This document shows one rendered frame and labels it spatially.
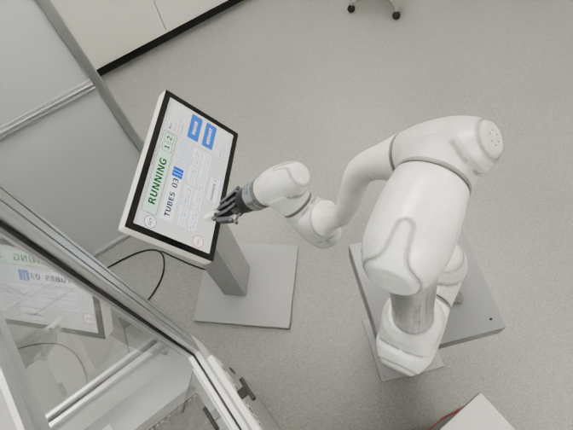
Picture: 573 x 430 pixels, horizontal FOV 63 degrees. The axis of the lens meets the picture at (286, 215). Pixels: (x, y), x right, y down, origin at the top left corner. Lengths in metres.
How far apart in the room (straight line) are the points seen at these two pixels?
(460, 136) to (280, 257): 1.82
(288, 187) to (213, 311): 1.37
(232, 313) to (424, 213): 1.82
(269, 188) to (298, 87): 2.01
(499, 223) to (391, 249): 2.02
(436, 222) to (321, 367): 1.70
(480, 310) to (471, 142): 0.88
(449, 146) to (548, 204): 2.08
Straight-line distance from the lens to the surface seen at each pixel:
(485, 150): 0.80
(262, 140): 2.96
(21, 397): 0.42
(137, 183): 1.47
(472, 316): 1.58
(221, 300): 2.48
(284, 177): 1.21
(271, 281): 2.46
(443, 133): 0.81
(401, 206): 0.73
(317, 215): 1.26
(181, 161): 1.57
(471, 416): 1.60
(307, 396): 2.34
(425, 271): 0.73
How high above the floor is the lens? 2.32
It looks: 61 degrees down
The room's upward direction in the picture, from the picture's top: 15 degrees counter-clockwise
